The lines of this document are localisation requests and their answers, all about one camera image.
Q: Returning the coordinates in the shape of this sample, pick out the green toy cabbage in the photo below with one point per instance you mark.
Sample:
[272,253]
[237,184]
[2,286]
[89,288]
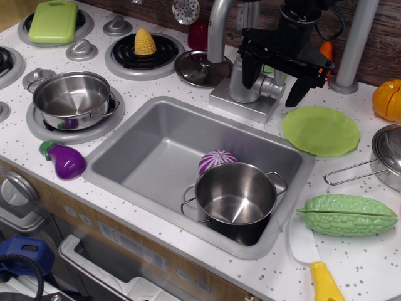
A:
[267,69]

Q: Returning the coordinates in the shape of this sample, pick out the green toy cutting board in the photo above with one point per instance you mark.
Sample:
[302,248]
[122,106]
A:
[54,22]

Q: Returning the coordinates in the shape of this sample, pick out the yellow handled toy knife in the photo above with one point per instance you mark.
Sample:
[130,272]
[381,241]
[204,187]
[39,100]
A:
[303,247]

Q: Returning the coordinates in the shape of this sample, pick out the purple white toy onion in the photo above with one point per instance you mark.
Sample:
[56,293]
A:
[214,158]

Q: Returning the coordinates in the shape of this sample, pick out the steel pot lid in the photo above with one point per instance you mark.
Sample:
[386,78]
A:
[195,68]

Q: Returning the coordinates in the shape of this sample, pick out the orange toy carrot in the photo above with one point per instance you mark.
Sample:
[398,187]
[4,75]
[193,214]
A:
[326,49]

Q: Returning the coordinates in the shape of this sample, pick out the green plastic plate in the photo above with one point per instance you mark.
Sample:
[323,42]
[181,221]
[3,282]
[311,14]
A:
[320,131]

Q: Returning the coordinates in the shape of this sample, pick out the blue clamp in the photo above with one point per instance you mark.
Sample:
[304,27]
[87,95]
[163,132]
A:
[36,250]

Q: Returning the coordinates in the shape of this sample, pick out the orange toy pumpkin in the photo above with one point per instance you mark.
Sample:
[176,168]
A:
[386,100]

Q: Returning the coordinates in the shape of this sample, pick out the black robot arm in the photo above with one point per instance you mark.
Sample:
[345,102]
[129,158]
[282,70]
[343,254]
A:
[301,16]

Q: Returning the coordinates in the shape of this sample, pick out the silver toy faucet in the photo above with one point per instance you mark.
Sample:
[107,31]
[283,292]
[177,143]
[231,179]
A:
[259,102]

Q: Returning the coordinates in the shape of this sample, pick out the yellow toy corn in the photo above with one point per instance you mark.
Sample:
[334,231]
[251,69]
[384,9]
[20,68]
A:
[144,43]

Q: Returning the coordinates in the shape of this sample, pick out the silver faucet lever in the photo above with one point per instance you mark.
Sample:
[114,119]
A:
[279,77]

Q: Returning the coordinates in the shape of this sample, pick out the grey oven dial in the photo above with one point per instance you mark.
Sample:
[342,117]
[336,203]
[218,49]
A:
[18,197]

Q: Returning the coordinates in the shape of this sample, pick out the steel pot in sink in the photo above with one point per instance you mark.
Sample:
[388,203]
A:
[236,200]

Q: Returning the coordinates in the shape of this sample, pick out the steel pot on burner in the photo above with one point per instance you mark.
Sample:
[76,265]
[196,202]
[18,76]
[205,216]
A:
[74,100]

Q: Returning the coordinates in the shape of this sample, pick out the grey vertical pole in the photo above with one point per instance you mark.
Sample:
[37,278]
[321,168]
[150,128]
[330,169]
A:
[344,82]

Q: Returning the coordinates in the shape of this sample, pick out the silver perforated ladle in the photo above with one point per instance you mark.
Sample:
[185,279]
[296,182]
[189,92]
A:
[186,12]

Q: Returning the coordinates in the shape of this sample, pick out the purple toy eggplant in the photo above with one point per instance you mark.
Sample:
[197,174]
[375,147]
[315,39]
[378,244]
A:
[68,162]

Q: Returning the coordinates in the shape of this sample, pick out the steel saucepan with handle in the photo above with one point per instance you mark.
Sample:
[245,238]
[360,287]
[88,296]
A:
[384,162]

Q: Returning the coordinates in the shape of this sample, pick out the grey stove knob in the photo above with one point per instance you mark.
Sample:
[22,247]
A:
[4,111]
[82,50]
[118,26]
[33,79]

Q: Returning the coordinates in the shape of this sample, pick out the black coil burner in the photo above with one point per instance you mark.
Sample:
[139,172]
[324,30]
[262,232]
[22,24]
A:
[122,60]

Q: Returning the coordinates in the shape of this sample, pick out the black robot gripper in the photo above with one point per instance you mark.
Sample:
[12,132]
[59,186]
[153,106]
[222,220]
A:
[287,51]

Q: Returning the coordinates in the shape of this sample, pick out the green toy bitter gourd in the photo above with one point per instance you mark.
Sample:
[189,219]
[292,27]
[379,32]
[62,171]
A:
[347,215]

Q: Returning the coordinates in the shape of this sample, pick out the grey oven door handle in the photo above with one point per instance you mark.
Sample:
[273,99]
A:
[106,274]

